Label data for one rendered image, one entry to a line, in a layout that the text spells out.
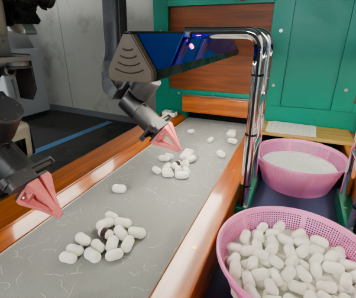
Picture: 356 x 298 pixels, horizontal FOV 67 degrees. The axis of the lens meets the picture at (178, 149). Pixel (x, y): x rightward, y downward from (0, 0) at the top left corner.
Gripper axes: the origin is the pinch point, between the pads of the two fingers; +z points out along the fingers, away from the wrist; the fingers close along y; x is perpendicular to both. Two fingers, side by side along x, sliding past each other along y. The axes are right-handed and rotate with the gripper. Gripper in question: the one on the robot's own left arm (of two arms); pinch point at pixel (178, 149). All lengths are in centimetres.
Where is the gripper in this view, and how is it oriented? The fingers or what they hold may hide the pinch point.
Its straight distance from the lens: 72.9
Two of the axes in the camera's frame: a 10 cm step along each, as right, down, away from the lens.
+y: 3.8, -3.7, 8.5
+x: -5.9, 6.2, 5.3
